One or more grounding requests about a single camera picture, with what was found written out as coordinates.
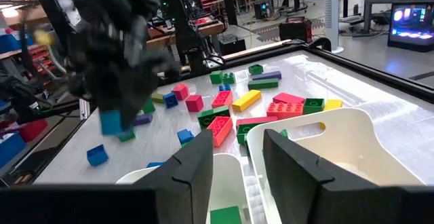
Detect white table cover sheet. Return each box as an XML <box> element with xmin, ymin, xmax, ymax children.
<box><xmin>33</xmin><ymin>49</ymin><xmax>434</xmax><ymax>187</ymax></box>

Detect green hollow toy brick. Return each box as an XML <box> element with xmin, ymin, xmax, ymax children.
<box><xmin>236</xmin><ymin>124</ymin><xmax>262</xmax><ymax>146</ymax></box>

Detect black gantry post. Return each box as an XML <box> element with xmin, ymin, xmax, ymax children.
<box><xmin>28</xmin><ymin>0</ymin><xmax>82</xmax><ymax>48</ymax></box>

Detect computer case coloured lights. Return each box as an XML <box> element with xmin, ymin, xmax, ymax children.
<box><xmin>387</xmin><ymin>1</ymin><xmax>434</xmax><ymax>53</ymax></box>

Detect black box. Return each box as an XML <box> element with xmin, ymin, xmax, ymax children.
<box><xmin>218</xmin><ymin>35</ymin><xmax>248</xmax><ymax>57</ymax></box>

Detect blue crate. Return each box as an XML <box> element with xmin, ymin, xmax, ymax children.
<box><xmin>0</xmin><ymin>30</ymin><xmax>34</xmax><ymax>54</ymax></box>

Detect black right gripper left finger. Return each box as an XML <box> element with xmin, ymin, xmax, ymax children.
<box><xmin>134</xmin><ymin>130</ymin><xmax>214</xmax><ymax>224</ymax></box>

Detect red black toolbox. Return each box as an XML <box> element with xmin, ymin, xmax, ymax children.
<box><xmin>278</xmin><ymin>16</ymin><xmax>314</xmax><ymax>44</ymax></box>

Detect red plastic bin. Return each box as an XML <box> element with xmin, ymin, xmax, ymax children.
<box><xmin>19</xmin><ymin>117</ymin><xmax>50</xmax><ymax>143</ymax></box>

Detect red bin rack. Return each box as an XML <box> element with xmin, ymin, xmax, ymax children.
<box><xmin>28</xmin><ymin>45</ymin><xmax>58</xmax><ymax>79</ymax></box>

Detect blue plastic bin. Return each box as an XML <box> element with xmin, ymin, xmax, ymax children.
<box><xmin>0</xmin><ymin>132</ymin><xmax>28</xmax><ymax>170</ymax></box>

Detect purple long flat block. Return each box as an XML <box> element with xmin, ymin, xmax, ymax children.
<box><xmin>251</xmin><ymin>70</ymin><xmax>283</xmax><ymax>81</ymax></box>
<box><xmin>132</xmin><ymin>113</ymin><xmax>153</xmax><ymax>127</ymax></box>

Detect black table clamp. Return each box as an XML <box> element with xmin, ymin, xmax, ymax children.
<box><xmin>308</xmin><ymin>36</ymin><xmax>333</xmax><ymax>52</ymax></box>

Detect white tower fan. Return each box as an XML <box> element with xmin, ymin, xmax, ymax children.
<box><xmin>323</xmin><ymin>0</ymin><xmax>344</xmax><ymax>54</ymax></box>

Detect green hollow long brick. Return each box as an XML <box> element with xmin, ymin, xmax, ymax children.
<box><xmin>197</xmin><ymin>105</ymin><xmax>231</xmax><ymax>130</ymax></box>

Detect red flat block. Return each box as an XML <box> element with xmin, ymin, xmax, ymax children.
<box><xmin>272</xmin><ymin>92</ymin><xmax>306</xmax><ymax>105</ymax></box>

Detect green small toy brick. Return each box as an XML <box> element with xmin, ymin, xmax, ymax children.
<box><xmin>209</xmin><ymin>70</ymin><xmax>224</xmax><ymax>85</ymax></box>
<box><xmin>117</xmin><ymin>128</ymin><xmax>136</xmax><ymax>143</ymax></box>
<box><xmin>222</xmin><ymin>72</ymin><xmax>237</xmax><ymax>85</ymax></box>

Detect black computer tower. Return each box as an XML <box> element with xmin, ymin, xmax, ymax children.
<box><xmin>253</xmin><ymin>0</ymin><xmax>273</xmax><ymax>20</ymax></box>

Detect crimson flat block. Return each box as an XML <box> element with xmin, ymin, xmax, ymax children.
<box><xmin>235</xmin><ymin>115</ymin><xmax>279</xmax><ymax>128</ymax></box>

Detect blue wooden cube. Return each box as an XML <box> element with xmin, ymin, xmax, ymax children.
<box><xmin>99</xmin><ymin>109</ymin><xmax>124</xmax><ymax>136</ymax></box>

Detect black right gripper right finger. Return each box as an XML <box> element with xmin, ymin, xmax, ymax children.
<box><xmin>263</xmin><ymin>129</ymin><xmax>377</xmax><ymax>224</ymax></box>

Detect orange six-stud toy brick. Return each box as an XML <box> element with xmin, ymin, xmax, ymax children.
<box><xmin>206</xmin><ymin>115</ymin><xmax>234</xmax><ymax>148</ymax></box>

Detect yellow object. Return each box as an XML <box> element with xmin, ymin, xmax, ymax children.
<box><xmin>33</xmin><ymin>29</ymin><xmax>55</xmax><ymax>47</ymax></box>

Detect green hollow square brick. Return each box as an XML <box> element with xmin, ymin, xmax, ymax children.
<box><xmin>303</xmin><ymin>98</ymin><xmax>326</xmax><ymax>115</ymax></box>

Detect wooden workbench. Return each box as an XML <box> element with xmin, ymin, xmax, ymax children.
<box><xmin>146</xmin><ymin>17</ymin><xmax>226</xmax><ymax>48</ymax></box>

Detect black station post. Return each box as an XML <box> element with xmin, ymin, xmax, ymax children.
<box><xmin>158</xmin><ymin>0</ymin><xmax>208</xmax><ymax>77</ymax></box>

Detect red six-stud toy brick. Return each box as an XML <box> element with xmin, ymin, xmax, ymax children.
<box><xmin>211</xmin><ymin>90</ymin><xmax>235</xmax><ymax>109</ymax></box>

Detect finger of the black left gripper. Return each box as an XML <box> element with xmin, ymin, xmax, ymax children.
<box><xmin>120</xmin><ymin>94</ymin><xmax>145</xmax><ymax>132</ymax></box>
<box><xmin>83</xmin><ymin>81</ymin><xmax>102</xmax><ymax>113</ymax></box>

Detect green eight-stud toy brick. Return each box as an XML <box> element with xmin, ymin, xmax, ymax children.
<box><xmin>141</xmin><ymin>98</ymin><xmax>157</xmax><ymax>115</ymax></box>

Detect orange eight-stud toy brick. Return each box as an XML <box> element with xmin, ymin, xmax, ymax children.
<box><xmin>266</xmin><ymin>102</ymin><xmax>305</xmax><ymax>120</ymax></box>

